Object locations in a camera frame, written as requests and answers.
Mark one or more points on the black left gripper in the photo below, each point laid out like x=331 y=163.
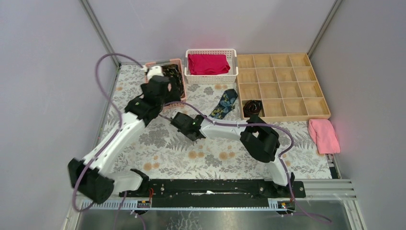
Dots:
x=173 y=86

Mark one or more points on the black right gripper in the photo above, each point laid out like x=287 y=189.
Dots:
x=184 y=132

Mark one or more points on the blue floral necktie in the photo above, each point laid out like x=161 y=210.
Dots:
x=226 y=104

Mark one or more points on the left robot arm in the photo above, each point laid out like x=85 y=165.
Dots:
x=92 y=175

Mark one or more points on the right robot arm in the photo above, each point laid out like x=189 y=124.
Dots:
x=260 y=139

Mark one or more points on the black gold necktie in basket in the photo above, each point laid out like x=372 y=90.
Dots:
x=173 y=72

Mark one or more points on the pink plastic basket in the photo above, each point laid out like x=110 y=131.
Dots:
x=165 y=62

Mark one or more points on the floral table mat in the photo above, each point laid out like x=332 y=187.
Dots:
x=163 y=152

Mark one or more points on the red folded cloth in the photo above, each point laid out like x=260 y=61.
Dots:
x=208 y=64

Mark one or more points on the white plastic basket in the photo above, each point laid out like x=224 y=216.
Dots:
x=223 y=78

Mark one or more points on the dark rolled necktie in tray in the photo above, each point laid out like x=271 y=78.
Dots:
x=252 y=107

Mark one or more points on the wooden compartment tray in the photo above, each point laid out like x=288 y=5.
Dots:
x=285 y=83

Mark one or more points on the pink folded cloth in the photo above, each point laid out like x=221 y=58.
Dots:
x=324 y=136

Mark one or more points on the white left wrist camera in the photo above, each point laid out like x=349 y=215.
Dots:
x=152 y=71

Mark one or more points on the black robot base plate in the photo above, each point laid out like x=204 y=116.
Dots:
x=185 y=193

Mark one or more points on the white slotted cable duct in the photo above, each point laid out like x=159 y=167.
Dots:
x=131 y=204

